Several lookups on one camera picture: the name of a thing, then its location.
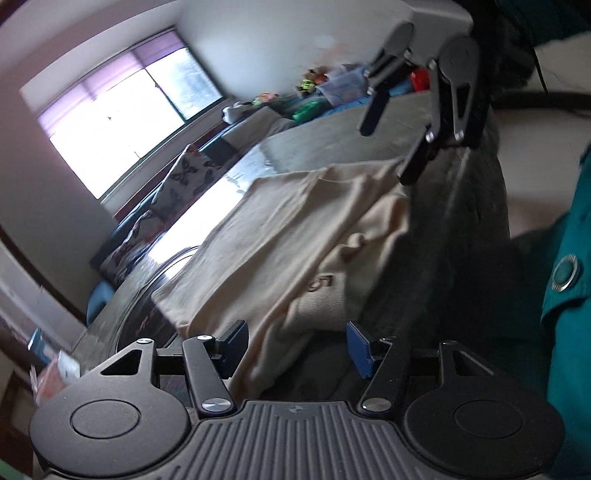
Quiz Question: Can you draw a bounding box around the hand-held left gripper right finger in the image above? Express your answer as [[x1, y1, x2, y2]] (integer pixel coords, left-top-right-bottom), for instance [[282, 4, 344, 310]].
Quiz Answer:
[[346, 320, 497, 414]]

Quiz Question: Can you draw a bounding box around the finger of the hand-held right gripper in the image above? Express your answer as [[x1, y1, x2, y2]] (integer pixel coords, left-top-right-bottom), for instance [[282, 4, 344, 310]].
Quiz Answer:
[[396, 36, 491, 186], [358, 21, 416, 138]]

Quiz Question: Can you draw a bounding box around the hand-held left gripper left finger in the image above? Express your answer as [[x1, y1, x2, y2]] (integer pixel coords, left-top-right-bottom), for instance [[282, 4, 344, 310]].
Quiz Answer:
[[99, 319, 251, 418]]

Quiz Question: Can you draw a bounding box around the cream sweatshirt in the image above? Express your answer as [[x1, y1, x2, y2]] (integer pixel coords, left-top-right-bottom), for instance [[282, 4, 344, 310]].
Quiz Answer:
[[151, 159, 417, 393]]

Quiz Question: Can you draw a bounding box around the clear plastic storage box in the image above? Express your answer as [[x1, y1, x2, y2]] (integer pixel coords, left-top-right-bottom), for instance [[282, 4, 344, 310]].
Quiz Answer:
[[318, 65, 372, 106]]

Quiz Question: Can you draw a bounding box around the green plastic toy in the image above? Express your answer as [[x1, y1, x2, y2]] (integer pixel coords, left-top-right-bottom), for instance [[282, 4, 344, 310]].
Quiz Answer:
[[292, 102, 324, 121]]

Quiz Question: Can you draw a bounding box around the green toy figure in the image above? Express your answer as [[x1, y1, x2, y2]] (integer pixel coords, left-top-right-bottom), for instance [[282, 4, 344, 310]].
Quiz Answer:
[[295, 68, 328, 95]]

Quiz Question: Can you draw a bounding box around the grey bed blanket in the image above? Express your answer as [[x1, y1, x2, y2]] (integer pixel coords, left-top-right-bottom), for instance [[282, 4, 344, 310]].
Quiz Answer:
[[87, 90, 514, 403]]

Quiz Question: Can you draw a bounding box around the blue bed sheet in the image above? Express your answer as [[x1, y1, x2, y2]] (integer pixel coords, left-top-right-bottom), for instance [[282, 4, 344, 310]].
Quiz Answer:
[[86, 281, 116, 324]]

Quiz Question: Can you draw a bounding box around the butterfly print pillow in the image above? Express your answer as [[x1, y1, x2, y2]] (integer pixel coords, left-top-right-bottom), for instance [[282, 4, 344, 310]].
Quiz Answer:
[[98, 209, 168, 283], [156, 144, 228, 219]]

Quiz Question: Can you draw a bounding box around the white plush toy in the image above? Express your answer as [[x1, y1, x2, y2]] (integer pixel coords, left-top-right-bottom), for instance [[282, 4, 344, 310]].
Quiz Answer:
[[222, 100, 254, 124]]

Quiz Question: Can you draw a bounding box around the pink and white packet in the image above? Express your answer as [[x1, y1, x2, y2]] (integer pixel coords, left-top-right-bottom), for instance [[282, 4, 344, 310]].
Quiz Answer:
[[30, 352, 81, 407]]

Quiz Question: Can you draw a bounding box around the blue box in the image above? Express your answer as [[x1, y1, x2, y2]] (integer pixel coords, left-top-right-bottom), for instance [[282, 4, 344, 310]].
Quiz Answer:
[[27, 328, 52, 365]]

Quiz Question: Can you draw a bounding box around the teal jacket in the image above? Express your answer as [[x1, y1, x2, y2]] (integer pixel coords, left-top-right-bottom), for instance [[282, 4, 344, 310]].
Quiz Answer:
[[538, 138, 591, 480]]

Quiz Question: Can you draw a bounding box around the window with purple blind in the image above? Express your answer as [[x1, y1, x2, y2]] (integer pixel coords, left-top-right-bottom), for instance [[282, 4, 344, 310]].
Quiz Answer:
[[20, 27, 228, 200]]

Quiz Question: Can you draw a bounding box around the black cable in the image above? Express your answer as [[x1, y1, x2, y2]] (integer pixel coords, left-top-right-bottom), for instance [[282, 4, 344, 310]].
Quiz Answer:
[[493, 44, 591, 114]]

